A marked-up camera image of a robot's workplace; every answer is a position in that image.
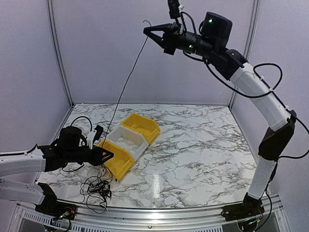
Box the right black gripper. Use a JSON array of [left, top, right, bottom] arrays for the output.
[[145, 21, 218, 58]]

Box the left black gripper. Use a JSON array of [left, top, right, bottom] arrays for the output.
[[65, 145, 114, 166]]

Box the long black cable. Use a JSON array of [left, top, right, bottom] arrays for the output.
[[101, 19, 152, 149]]

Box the black cable bundle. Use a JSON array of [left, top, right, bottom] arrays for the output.
[[80, 166, 114, 215]]

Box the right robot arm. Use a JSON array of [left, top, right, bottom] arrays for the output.
[[143, 12, 299, 217]]

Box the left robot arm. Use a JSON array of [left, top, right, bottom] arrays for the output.
[[0, 125, 114, 217]]

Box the near yellow plastic bin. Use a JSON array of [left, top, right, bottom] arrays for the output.
[[98, 139, 135, 181]]

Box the yellow plastic bin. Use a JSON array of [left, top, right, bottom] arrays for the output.
[[120, 113, 161, 144], [98, 139, 135, 181]]

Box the white plastic bin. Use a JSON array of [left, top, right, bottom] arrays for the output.
[[104, 124, 149, 161]]

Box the far yellow plastic bin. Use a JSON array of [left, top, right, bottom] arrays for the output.
[[120, 113, 161, 144]]

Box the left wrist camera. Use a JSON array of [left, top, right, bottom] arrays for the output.
[[86, 125, 104, 150]]

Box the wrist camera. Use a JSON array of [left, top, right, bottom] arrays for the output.
[[168, 0, 184, 19], [86, 125, 104, 150]]

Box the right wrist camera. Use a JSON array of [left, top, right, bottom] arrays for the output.
[[168, 0, 184, 19]]

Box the aluminium front frame rail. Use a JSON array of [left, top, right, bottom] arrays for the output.
[[8, 195, 292, 232]]

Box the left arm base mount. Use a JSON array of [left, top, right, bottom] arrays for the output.
[[35, 201, 77, 220]]

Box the right aluminium corner post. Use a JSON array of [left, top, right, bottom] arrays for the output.
[[228, 0, 259, 108]]

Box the aluminium corner post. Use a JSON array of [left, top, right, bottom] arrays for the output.
[[46, 0, 74, 107], [228, 0, 259, 108]]

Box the left aluminium corner post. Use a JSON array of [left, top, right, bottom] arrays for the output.
[[46, 0, 74, 107]]

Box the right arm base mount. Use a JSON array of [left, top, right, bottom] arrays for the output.
[[221, 203, 265, 221]]

